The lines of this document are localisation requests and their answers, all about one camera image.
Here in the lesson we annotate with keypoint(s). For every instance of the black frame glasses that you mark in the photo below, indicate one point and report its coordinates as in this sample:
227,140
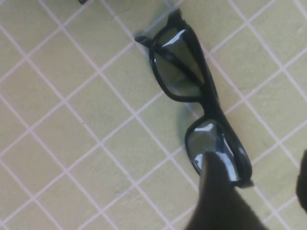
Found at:
206,72

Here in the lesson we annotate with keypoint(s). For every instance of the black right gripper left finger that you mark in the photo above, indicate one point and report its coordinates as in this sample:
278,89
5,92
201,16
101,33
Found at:
223,206

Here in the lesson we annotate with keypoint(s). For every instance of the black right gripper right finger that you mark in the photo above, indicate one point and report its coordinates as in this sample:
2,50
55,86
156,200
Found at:
303,182

